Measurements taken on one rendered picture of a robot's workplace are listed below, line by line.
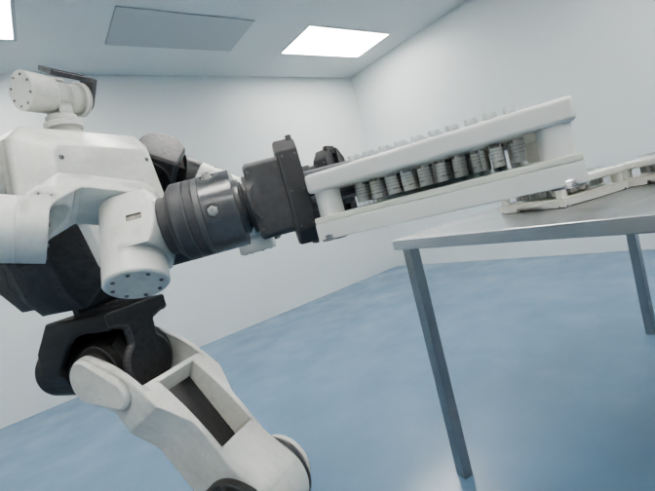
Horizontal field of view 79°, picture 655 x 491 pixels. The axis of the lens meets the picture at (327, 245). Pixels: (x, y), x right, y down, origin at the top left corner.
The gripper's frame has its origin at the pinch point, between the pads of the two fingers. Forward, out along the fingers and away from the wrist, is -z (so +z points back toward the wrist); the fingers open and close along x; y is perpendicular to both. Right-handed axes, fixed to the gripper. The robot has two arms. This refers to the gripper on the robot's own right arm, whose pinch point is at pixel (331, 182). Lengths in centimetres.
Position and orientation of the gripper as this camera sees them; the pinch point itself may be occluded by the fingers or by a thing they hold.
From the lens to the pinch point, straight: 47.2
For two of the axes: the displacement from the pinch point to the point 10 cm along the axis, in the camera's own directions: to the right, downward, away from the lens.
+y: 1.3, 0.3, -9.9
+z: -9.6, 2.7, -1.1
